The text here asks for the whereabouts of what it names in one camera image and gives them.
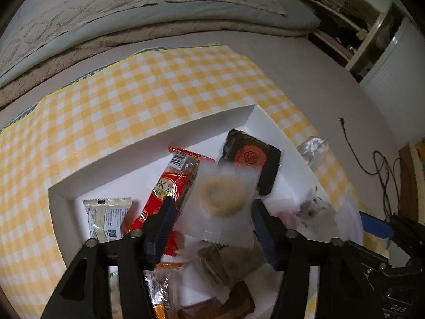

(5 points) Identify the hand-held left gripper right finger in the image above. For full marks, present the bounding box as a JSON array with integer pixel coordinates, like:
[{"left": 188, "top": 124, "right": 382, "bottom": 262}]
[{"left": 250, "top": 199, "right": 379, "bottom": 319}]

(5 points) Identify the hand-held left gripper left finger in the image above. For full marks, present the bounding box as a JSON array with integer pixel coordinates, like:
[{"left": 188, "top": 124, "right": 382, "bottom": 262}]
[{"left": 40, "top": 197, "right": 180, "bottom": 319}]

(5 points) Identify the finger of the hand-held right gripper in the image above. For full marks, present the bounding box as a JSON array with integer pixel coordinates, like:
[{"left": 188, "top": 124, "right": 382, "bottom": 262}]
[
  {"left": 346, "top": 242, "right": 390, "bottom": 270},
  {"left": 359, "top": 211, "right": 392, "bottom": 240}
]

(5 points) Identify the red snack packet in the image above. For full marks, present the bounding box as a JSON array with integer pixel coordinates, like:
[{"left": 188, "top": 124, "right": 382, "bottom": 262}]
[{"left": 121, "top": 146, "right": 201, "bottom": 256}]

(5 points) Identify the clear green cake packet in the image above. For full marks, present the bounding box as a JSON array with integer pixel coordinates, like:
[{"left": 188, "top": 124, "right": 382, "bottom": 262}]
[{"left": 196, "top": 242, "right": 266, "bottom": 284}]

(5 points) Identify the small dark snack packet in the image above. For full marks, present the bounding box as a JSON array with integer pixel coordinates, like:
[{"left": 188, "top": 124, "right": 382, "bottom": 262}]
[{"left": 299, "top": 188, "right": 337, "bottom": 226}]

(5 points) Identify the grey white snack packet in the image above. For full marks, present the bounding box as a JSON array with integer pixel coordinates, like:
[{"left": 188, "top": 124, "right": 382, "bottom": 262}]
[{"left": 82, "top": 198, "right": 133, "bottom": 243}]

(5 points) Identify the clear round pastry packet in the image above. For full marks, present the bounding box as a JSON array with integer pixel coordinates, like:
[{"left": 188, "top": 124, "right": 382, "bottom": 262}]
[{"left": 179, "top": 164, "right": 263, "bottom": 250}]

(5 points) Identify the orange snack packet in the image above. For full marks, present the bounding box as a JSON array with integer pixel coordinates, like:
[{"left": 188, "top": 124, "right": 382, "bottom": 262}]
[{"left": 144, "top": 262, "right": 185, "bottom": 319}]

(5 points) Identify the dark mooncake packet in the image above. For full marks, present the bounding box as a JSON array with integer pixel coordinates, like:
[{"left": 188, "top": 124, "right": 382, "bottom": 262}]
[{"left": 219, "top": 129, "right": 282, "bottom": 196}]

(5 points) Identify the white cardboard box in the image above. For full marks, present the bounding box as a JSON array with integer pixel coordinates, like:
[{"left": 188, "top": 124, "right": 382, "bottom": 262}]
[{"left": 48, "top": 104, "right": 362, "bottom": 319}]

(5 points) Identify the wooden furniture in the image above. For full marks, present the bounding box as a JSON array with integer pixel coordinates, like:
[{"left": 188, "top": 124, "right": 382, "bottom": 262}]
[{"left": 398, "top": 141, "right": 425, "bottom": 225}]

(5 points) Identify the crumpled clear plastic packet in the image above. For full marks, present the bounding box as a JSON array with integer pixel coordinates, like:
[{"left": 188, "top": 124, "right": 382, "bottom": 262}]
[{"left": 297, "top": 137, "right": 329, "bottom": 171}]

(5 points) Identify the yellow checkered mat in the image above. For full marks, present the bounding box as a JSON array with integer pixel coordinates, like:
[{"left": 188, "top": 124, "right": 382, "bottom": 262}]
[{"left": 0, "top": 45, "right": 366, "bottom": 319}]

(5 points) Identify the white slatted door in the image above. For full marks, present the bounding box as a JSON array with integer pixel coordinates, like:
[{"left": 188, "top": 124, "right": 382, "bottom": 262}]
[{"left": 359, "top": 16, "right": 425, "bottom": 147}]

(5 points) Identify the grey duvet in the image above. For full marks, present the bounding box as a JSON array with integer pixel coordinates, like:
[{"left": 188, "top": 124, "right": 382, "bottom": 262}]
[{"left": 0, "top": 0, "right": 321, "bottom": 89}]

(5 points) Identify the black cable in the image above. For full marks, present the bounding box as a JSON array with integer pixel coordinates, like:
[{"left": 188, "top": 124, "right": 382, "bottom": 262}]
[{"left": 338, "top": 118, "right": 404, "bottom": 221}]

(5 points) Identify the white wall shelf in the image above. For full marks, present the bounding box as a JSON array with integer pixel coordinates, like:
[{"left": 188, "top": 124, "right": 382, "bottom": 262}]
[{"left": 279, "top": 0, "right": 409, "bottom": 80}]

